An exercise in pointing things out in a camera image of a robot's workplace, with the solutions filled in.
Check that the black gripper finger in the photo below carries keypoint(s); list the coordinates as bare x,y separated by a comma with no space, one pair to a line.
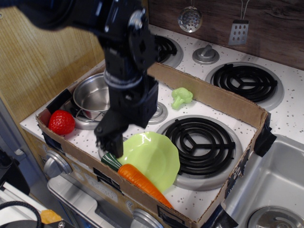
102,144
115,146

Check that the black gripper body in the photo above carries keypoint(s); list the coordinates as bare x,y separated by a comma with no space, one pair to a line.
133,105

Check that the orange plastic toy carrot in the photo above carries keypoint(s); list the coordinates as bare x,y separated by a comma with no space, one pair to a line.
135,177

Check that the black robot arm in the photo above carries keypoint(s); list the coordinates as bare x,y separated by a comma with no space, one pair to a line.
122,29

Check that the light green plastic plate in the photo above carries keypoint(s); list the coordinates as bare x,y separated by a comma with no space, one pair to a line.
155,156

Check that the grey front stove knob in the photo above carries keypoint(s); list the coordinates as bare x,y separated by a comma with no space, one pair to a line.
101,152

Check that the grey stove knob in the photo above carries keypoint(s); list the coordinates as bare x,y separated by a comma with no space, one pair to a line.
160,115
101,152
205,55

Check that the grey centre stove knob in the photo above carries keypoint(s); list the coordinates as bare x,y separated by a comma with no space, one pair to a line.
160,115

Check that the brown cardboard fence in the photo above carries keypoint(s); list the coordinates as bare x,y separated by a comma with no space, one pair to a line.
234,106

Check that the light green toy broccoli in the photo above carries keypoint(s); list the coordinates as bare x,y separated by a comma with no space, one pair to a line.
181,96

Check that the red plastic toy strawberry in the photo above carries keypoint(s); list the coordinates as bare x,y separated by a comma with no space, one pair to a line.
61,122

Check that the small stainless steel pot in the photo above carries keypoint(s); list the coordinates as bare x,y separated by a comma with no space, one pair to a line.
92,98

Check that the left grey oven knob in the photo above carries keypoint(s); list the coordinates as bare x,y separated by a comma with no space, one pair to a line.
56,165

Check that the grey oven knob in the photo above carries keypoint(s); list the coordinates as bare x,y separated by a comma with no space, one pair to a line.
142,219
56,165

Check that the back left black burner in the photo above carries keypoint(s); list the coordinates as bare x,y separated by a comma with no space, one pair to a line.
170,52

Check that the black burner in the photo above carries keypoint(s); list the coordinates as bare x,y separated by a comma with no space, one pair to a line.
251,81
170,52
208,151

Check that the right grey oven knob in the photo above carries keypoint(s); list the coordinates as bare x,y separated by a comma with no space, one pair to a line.
142,219

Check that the grey back stove knob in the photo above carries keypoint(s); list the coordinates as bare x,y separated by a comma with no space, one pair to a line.
205,55

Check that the front right black burner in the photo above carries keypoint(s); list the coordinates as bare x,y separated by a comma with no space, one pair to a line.
208,151

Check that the orange yellow object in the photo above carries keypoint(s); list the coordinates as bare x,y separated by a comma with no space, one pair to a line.
48,216

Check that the black device at left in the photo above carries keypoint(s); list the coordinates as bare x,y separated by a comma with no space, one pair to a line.
11,173

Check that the hanging metal strainer ladle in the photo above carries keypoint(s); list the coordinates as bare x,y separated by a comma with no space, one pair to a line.
190,18

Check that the back right black burner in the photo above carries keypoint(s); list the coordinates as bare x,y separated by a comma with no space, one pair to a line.
251,81

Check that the hanging metal slotted spatula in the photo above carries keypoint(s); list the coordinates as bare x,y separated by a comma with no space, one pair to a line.
239,28

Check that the grey toy sink basin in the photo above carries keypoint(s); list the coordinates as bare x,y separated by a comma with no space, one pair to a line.
275,179

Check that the silver sink drain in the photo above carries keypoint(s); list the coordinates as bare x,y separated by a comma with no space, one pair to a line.
274,217

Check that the grey oven door handle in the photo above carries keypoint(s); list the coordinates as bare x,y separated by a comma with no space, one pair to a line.
95,210

